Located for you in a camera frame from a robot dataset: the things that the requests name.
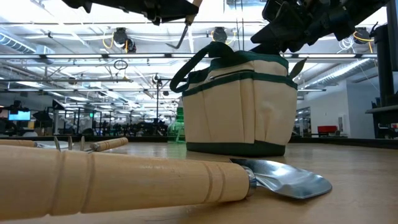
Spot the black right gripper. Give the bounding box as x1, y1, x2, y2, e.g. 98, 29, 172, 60
250, 0, 343, 54

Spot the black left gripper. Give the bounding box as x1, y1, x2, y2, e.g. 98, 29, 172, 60
60, 0, 200, 26

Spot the wooden handled hand rake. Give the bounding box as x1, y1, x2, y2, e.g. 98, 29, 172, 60
165, 0, 203, 50
53, 135, 129, 154

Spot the green spray bottle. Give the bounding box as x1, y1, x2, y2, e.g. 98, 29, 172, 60
167, 98, 187, 144

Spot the wooden handled steel trowel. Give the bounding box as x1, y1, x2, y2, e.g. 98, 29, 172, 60
0, 139, 72, 150
0, 144, 333, 222

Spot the black pole stand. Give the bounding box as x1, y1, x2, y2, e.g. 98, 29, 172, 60
151, 73, 163, 138

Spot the red bin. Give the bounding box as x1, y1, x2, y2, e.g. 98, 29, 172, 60
317, 125, 338, 135

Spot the grey computer cart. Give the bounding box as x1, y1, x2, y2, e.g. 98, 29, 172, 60
365, 105, 398, 139

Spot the computer monitor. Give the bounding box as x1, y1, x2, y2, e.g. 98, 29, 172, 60
7, 110, 32, 122

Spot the black cable reel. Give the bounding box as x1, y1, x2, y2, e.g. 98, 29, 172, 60
353, 27, 374, 54
213, 27, 229, 45
112, 27, 137, 54

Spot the black hanging cable loop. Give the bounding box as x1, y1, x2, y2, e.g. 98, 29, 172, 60
113, 59, 129, 71

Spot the grey ceiling air duct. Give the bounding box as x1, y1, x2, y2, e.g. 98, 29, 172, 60
306, 58, 379, 90
0, 29, 56, 65

